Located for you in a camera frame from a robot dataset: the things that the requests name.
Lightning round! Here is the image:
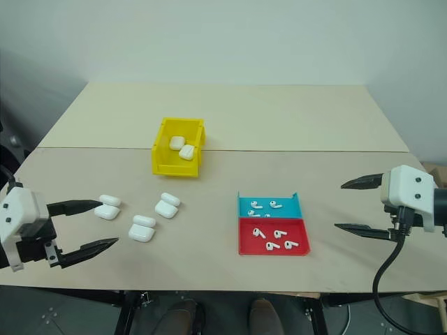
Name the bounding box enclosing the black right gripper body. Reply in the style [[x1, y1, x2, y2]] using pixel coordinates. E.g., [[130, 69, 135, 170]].
[[380, 172, 425, 242]]

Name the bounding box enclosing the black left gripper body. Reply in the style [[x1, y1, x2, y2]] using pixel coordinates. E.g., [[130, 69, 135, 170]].
[[15, 218, 64, 269]]

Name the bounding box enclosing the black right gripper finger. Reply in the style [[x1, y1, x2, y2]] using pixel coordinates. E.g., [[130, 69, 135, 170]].
[[333, 223, 397, 242], [340, 171, 385, 191]]

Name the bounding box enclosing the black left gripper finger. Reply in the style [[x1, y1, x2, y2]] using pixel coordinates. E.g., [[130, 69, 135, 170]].
[[47, 199, 104, 218], [57, 237, 120, 269]]

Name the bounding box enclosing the yellow plastic bin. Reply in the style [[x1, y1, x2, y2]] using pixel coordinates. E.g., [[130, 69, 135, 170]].
[[150, 117, 207, 179]]

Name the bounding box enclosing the red plastic tray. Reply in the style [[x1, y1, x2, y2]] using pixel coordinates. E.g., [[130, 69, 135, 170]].
[[237, 217, 313, 257]]

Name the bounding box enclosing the blue plastic tray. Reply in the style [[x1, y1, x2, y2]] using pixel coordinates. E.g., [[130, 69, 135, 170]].
[[237, 190, 303, 220]]

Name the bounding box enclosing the dark equipment with grey knob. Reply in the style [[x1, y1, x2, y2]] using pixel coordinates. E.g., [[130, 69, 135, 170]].
[[0, 117, 33, 182]]

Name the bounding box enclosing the light wooden piece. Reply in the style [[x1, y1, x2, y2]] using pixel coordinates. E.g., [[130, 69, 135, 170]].
[[400, 290, 447, 317]]

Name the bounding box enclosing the brown rounded shape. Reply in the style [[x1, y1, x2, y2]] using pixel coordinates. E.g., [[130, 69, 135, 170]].
[[248, 297, 282, 335], [163, 299, 207, 335]]

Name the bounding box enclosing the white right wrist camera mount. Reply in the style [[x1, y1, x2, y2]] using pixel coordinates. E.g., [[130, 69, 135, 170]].
[[381, 164, 437, 233]]

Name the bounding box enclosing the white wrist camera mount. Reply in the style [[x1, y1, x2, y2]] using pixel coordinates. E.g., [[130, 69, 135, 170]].
[[0, 186, 49, 273], [381, 164, 437, 233]]

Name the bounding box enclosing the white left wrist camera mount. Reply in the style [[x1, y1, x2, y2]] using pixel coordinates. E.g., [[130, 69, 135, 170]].
[[0, 186, 49, 273]]

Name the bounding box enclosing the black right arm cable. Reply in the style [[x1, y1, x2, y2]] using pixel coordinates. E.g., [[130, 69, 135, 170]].
[[371, 206, 416, 335]]

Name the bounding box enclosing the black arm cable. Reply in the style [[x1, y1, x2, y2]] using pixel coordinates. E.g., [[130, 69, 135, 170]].
[[371, 206, 416, 335], [0, 163, 17, 191]]

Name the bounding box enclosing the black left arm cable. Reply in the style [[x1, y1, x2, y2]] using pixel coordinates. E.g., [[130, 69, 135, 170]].
[[0, 163, 17, 191]]

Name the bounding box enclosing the dark grey metal base plate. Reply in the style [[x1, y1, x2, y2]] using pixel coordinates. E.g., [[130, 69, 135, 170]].
[[0, 288, 122, 335]]

